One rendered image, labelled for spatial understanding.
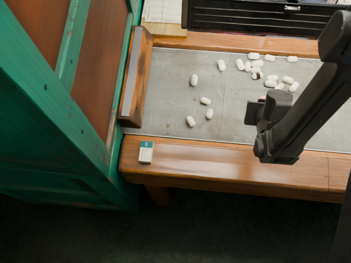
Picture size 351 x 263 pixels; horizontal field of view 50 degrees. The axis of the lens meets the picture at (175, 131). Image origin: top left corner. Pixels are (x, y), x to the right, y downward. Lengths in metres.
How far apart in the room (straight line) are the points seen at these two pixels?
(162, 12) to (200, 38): 0.15
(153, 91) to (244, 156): 0.34
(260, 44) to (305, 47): 0.14
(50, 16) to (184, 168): 0.60
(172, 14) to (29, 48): 0.80
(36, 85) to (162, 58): 0.73
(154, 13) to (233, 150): 0.51
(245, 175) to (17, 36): 0.75
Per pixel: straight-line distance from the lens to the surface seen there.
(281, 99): 0.83
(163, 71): 1.21
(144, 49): 1.13
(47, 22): 0.61
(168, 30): 1.24
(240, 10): 0.89
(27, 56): 0.52
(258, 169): 1.08
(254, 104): 0.95
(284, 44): 1.26
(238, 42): 1.24
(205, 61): 1.22
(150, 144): 1.07
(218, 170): 1.07
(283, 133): 0.74
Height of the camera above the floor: 1.80
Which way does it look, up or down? 71 degrees down
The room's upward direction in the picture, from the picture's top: 6 degrees counter-clockwise
